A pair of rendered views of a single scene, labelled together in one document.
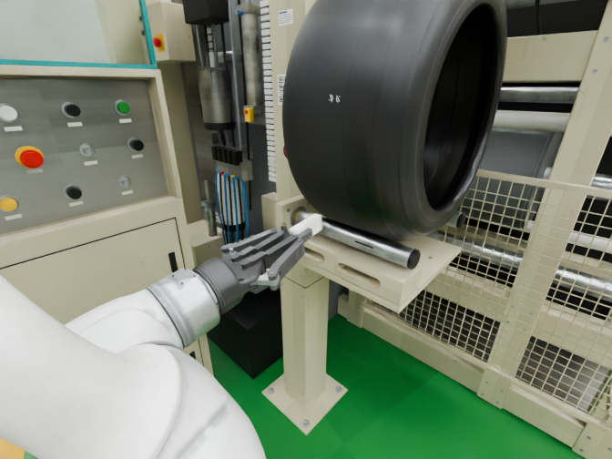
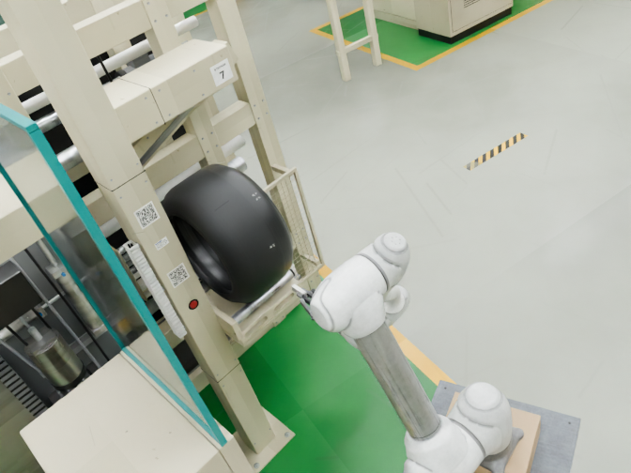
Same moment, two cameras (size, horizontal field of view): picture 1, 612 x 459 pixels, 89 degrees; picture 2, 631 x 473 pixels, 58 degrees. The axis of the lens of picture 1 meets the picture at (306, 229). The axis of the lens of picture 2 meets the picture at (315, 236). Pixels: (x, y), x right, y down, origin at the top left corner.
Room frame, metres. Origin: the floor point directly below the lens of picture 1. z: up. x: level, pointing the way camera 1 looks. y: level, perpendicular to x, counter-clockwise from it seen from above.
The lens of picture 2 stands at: (0.03, 1.58, 2.55)
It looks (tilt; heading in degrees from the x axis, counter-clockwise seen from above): 38 degrees down; 282
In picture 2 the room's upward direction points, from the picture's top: 16 degrees counter-clockwise
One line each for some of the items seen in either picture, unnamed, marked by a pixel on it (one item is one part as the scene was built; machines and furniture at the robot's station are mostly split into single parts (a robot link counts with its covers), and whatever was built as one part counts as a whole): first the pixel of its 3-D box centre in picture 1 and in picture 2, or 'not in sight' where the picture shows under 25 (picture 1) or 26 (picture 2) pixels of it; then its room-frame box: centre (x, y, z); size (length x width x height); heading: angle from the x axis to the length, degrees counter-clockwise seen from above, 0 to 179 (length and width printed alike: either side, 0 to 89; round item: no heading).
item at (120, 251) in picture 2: not in sight; (143, 258); (1.22, -0.30, 1.05); 0.20 x 0.15 x 0.30; 47
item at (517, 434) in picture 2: not in sight; (488, 433); (-0.12, 0.54, 0.78); 0.22 x 0.18 x 0.06; 54
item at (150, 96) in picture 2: not in sight; (157, 92); (0.92, -0.49, 1.71); 0.61 x 0.25 x 0.15; 47
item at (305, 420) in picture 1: (304, 390); (258, 438); (0.95, 0.00, 0.01); 0.27 x 0.27 x 0.02; 47
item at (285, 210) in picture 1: (327, 203); (209, 310); (0.91, -0.07, 0.90); 0.40 x 0.03 x 0.10; 137
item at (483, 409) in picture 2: not in sight; (482, 416); (-0.10, 0.57, 0.92); 0.18 x 0.16 x 0.22; 43
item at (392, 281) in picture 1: (344, 257); (266, 308); (0.69, -0.10, 0.83); 0.36 x 0.09 x 0.06; 47
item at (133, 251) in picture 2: (276, 100); (158, 291); (0.99, 0.09, 1.19); 0.05 x 0.04 x 0.48; 137
